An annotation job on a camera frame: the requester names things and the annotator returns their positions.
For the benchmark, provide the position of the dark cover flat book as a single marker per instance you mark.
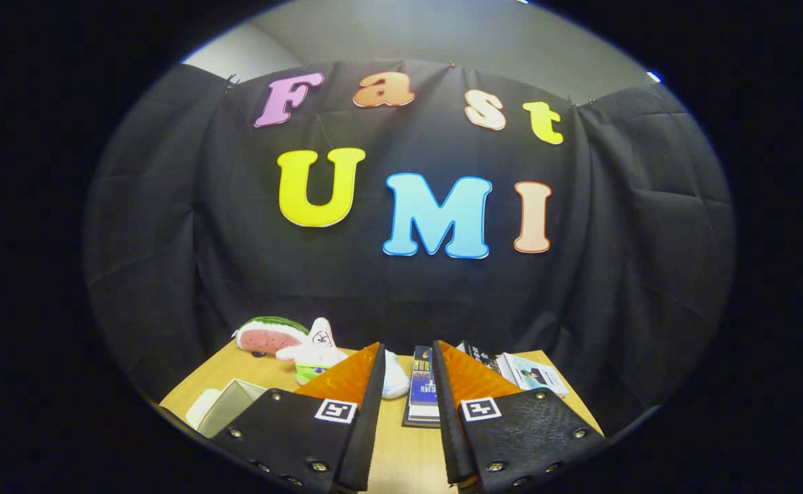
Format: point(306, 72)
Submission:
point(420, 424)

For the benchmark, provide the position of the blue cover book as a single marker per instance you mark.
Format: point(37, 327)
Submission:
point(423, 381)

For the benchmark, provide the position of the white and blue plush toy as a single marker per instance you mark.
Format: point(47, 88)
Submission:
point(396, 381)

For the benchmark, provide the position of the watermelon slice plush toy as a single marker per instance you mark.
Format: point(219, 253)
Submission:
point(267, 337)

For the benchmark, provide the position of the grey fabric storage box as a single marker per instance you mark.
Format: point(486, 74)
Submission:
point(233, 408)

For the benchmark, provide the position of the thick white book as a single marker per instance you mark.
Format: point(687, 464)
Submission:
point(422, 412)

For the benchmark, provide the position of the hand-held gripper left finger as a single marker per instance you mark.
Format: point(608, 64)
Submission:
point(367, 439)

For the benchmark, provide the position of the pink starfish plush toy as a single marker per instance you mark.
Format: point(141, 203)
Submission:
point(319, 350)

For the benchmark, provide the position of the white leaning book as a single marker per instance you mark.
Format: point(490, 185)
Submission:
point(535, 376)

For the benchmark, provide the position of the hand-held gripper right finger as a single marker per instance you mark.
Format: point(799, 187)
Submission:
point(448, 439)

